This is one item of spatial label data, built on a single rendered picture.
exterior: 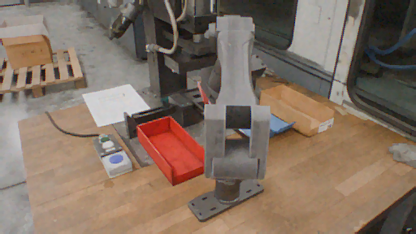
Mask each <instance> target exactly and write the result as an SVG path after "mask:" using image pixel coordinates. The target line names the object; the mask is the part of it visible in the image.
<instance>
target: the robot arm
mask: <svg viewBox="0 0 416 234"><path fill-rule="evenodd" d="M254 33H255V31H254V24H253V18H252V17H240V16H239V15H225V16H224V17H217V33H216V23H212V24H209V46H212V53H216V55H218V58H217V61H216V62H215V65H214V67H212V68H206V69H203V70H200V71H199V72H198V74H197V75H198V76H200V77H201V81H200V82H198V83H197V85H198V88H199V90H200V92H201V95H202V98H203V101H204V103H207V102H209V105H205V109H204V178H205V179H212V180H215V188H214V189H213V190H211V191H209V192H208V193H204V194H202V195H200V196H198V197H196V198H194V199H192V200H189V201H188V207H189V209H190V210H191V212H192V213H193V214H194V215H195V216H196V218H197V220H198V221H199V222H201V223H204V222H205V221H206V220H208V219H212V218H214V217H215V216H217V215H219V214H221V213H224V212H225V211H226V210H229V209H231V208H232V207H233V206H238V205H240V204H241V203H242V202H245V201H247V200H248V199H251V198H253V197H254V196H256V195H258V194H259V193H261V192H263V191H264V186H263V185H262V184H261V183H259V182H258V181H257V180H263V179H264V178H265V174H266V167H267V154H268V146H269V139H270V131H271V106H259V100H258V99H257V98H256V93H255V91H254V87H253V83H252V82H253V81H254V80H255V79H256V77H258V76H262V75H263V72H264V71H265V70H266V69H267V65H266V64H265V63H264V62H263V61H262V59H261V57H260V56H259V55H258V54H255V55H252V53H253V48H254ZM206 97H207V98H206ZM226 128H230V129H250V139H243V138H225V133H226Z"/></svg>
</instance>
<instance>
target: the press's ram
mask: <svg viewBox="0 0 416 234"><path fill-rule="evenodd" d="M177 32H178V45H179V46H181V47H183V49H182V51H180V52H175V53H174V54H165V55H164V58H165V64H166V65H167V66H168V67H169V68H170V69H172V71H173V72H176V73H178V74H182V73H185V72H190V71H194V70H199V69H200V68H207V67H212V66H214V65H215V62H216V61H217V58H218V55H216V53H212V46H209V39H208V38H205V33H206V31H202V32H198V33H197V35H193V34H192V33H191V32H190V31H189V30H188V29H185V30H183V29H182V28H181V27H179V28H177ZM162 36H163V37H165V38H166V39H168V40H169V41H173V42H174V41H175V38H174V32H173V28H165V29H162Z"/></svg>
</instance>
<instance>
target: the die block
mask: <svg viewBox="0 0 416 234"><path fill-rule="evenodd" d="M169 103H171V104H173V105H174V106H175V112H174V114H173V115H170V116H171V117H172V118H173V119H174V120H175V121H176V122H177V123H178V124H179V125H180V126H181V127H182V128H187V127H189V126H192V125H194V124H198V113H197V112H196V111H195V110H194V109H193V107H192V106H191V107H189V108H186V109H183V110H181V109H180V108H179V107H178V106H177V105H175V104H174V102H173V101H172V100H171V99H169Z"/></svg>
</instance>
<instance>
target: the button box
mask: <svg viewBox="0 0 416 234"><path fill-rule="evenodd" d="M45 113H46V114H47V115H48V117H49V119H50V120H51V122H52V124H53V125H54V126H55V127H56V128H57V129H58V130H60V131H61V132H63V133H67V134H71V135H73V136H78V137H95V136H98V137H95V138H93V139H92V141H93V145H94V148H95V150H96V152H97V155H98V156H99V158H100V159H101V161H102V158H103V157H106V156H107V155H112V154H116V153H118V152H120V151H122V150H123V149H122V147H121V146H120V144H119V142H118V141H117V139H116V138H115V136H114V135H113V134H112V133H110V134H107V135H103V134H75V133H72V132H67V131H65V130H63V129H62V128H61V127H59V126H58V125H57V124H56V123H55V122H54V121H53V120H52V118H51V115H50V114H49V112H48V111H46V112H45ZM105 136H107V137H109V138H110V141H112V142H113V146H112V147H110V148H104V147H103V143H104V142H101V140H100V138H102V137H105Z"/></svg>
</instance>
